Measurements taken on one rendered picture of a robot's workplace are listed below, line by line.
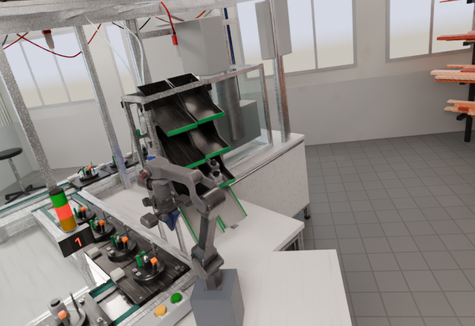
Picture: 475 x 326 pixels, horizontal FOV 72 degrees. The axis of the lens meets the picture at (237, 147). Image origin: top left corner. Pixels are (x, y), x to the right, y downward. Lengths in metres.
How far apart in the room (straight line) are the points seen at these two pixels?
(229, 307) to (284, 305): 0.28
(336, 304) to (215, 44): 1.75
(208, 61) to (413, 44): 3.24
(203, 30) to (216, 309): 1.72
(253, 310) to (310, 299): 0.22
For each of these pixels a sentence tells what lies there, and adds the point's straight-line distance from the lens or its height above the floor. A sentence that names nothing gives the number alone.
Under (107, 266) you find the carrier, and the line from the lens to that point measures 1.64.
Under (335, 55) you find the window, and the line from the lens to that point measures 4.75.
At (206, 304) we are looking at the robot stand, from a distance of 1.19.
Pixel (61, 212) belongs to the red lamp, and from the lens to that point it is 1.36.
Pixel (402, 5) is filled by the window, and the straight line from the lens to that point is 4.89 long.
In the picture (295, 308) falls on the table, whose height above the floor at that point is 0.86.
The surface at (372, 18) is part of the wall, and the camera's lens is 4.82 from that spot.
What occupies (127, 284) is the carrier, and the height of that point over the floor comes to 0.97.
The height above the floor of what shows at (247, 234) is 0.86.
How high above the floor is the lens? 1.88
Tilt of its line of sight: 21 degrees down
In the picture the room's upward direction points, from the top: 10 degrees counter-clockwise
